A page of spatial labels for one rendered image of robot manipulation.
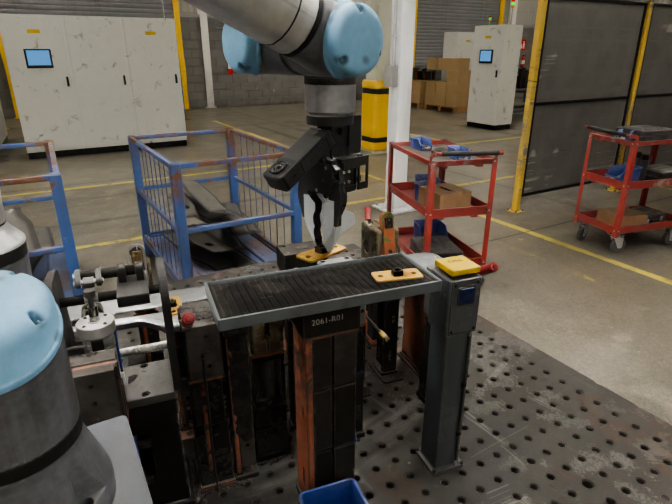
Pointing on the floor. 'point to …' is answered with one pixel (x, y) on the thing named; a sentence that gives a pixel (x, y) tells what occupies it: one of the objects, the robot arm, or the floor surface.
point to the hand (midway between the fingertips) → (321, 243)
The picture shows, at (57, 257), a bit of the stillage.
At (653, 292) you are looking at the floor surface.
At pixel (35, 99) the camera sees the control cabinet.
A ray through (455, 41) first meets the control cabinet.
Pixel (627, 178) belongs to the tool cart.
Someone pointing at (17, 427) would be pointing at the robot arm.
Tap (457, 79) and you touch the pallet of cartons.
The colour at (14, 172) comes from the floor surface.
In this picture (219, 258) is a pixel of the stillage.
